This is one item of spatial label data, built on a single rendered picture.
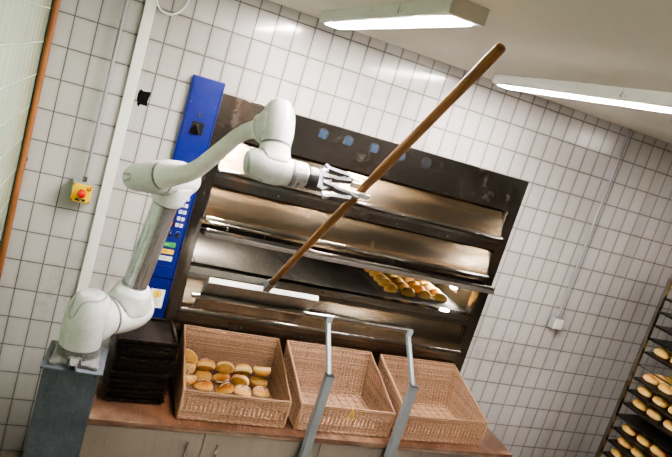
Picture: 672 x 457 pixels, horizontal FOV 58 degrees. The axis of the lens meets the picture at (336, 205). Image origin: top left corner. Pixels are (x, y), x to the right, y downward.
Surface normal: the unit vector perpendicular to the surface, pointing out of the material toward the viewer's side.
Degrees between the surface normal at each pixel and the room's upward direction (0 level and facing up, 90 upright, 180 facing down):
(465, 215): 70
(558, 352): 90
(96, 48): 90
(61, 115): 90
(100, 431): 90
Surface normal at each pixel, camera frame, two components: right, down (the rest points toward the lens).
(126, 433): 0.30, 0.25
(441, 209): 0.38, -0.08
